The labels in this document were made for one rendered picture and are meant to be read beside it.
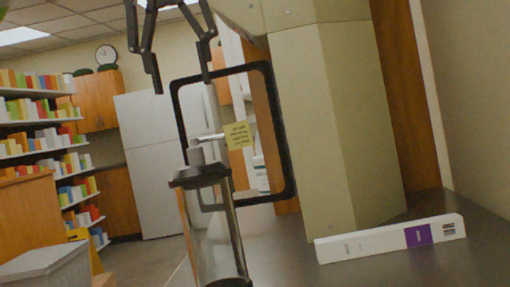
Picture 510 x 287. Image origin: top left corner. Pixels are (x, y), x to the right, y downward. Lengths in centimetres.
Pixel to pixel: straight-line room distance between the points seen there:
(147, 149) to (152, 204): 67
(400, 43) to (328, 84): 45
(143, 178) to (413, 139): 506
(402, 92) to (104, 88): 556
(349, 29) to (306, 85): 18
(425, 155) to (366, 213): 41
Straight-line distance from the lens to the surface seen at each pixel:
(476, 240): 103
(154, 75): 86
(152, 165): 628
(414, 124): 153
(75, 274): 343
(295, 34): 113
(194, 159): 84
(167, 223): 635
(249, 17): 114
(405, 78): 153
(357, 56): 122
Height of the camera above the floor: 124
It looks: 3 degrees down
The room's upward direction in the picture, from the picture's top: 11 degrees counter-clockwise
